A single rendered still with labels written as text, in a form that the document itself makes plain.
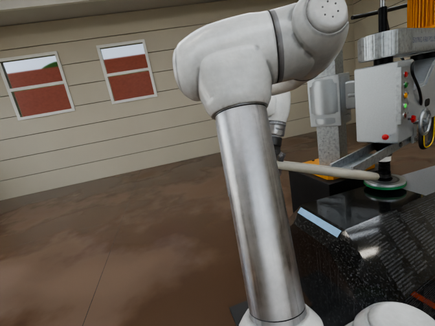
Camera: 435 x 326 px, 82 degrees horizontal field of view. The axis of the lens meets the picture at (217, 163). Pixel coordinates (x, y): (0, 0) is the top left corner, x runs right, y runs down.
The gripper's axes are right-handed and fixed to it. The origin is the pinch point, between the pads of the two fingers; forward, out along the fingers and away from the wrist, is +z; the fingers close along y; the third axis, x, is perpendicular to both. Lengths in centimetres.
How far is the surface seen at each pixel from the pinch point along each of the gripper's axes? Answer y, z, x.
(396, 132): 75, -32, 3
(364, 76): 61, -61, 15
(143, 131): -26, -36, 628
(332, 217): 48, 16, 10
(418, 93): 92, -56, 6
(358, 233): 50, 19, -5
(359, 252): 47, 27, -10
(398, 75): 65, -59, -1
